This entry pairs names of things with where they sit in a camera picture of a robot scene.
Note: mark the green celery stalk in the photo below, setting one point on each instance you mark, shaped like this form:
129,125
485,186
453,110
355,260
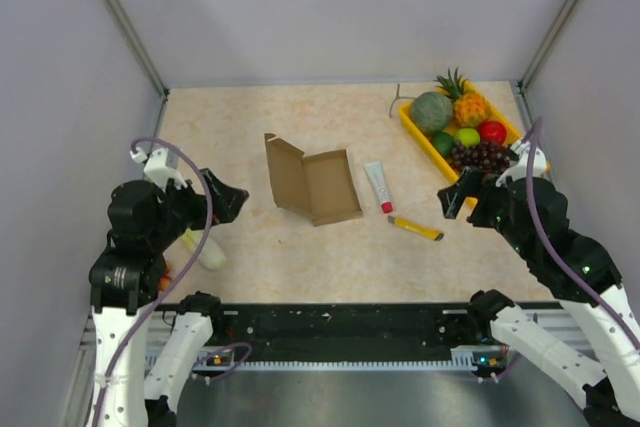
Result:
210,255

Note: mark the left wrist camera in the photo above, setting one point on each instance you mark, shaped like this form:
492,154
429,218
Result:
160,167

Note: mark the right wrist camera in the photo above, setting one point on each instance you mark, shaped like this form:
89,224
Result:
518,168

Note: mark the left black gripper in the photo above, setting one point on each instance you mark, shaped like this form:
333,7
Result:
227,199

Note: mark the pineapple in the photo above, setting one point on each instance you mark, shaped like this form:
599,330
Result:
470,108

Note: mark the dark green lime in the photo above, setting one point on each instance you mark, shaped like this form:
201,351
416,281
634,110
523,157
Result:
444,143

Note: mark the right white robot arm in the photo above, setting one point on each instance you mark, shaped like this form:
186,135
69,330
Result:
579,273

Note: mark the yellow plastic tray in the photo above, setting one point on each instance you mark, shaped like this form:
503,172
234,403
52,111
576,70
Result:
402,103

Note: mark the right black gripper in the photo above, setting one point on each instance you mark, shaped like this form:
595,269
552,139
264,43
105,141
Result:
471,184

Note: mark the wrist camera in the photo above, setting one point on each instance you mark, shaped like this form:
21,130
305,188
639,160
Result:
160,167
518,168

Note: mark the yellow utility knife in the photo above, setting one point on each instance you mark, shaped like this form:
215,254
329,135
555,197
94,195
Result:
416,228

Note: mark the red lychee bunch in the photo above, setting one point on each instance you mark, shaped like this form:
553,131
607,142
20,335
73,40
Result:
166,279

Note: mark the white tube red cap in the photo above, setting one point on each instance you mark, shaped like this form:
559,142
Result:
377,179

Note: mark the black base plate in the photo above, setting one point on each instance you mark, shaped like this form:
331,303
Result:
350,332

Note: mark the white slotted cable duct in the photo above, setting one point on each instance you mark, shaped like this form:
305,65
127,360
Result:
461,361

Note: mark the red apple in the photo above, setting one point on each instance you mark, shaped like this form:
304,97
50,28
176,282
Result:
492,131

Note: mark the brown cardboard express box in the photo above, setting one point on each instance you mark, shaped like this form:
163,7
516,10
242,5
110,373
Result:
318,187

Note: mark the light green lime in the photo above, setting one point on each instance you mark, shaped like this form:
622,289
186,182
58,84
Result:
467,137

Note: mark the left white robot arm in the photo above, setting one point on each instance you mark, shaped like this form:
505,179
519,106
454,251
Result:
125,286

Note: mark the green melon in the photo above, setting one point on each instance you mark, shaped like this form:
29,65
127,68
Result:
431,112

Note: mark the purple grape bunch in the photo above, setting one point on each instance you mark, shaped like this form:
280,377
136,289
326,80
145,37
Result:
486,156

